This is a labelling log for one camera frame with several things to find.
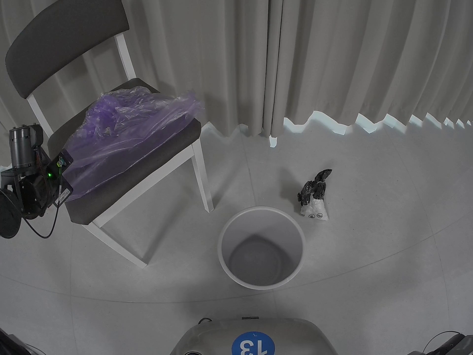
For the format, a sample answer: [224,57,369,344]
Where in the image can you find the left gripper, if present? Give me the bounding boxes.
[20,170,74,218]

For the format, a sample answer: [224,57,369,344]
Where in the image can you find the purple plastic bag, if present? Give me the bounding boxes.
[61,89,205,202]

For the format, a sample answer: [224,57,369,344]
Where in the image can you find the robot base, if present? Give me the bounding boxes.
[170,317,337,355]

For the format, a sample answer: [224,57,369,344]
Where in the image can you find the white trash bin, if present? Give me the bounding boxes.
[217,206,306,290]

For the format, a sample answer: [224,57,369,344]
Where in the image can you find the crumpled black plastic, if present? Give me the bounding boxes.
[297,169,332,206]

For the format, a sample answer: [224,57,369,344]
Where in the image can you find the dark grey white chair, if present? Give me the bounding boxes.
[5,0,215,269]

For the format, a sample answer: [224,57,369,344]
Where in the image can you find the beige curtain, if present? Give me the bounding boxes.
[268,0,473,137]
[0,0,274,169]

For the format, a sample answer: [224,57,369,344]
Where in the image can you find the clear printed wrapper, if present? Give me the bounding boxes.
[300,195,329,221]

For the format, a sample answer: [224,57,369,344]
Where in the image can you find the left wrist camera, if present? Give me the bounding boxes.
[47,149,74,179]

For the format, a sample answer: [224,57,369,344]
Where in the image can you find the black cable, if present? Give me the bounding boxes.
[26,195,61,240]

